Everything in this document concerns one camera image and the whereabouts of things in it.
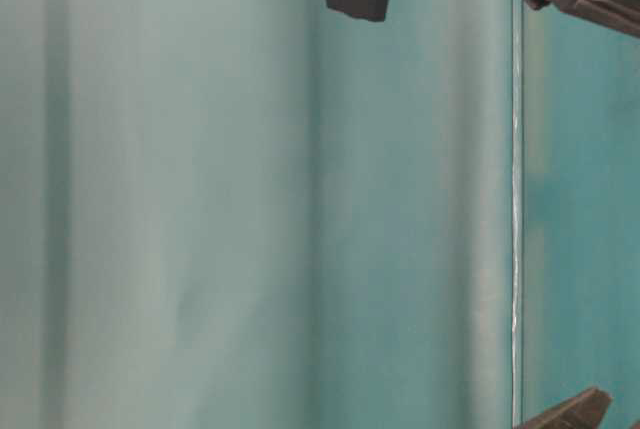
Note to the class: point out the black gripper finger teal tape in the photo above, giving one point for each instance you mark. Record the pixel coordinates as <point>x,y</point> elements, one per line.
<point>585,410</point>

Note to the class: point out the teal backdrop sheet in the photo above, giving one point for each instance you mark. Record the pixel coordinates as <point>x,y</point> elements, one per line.
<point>255,214</point>

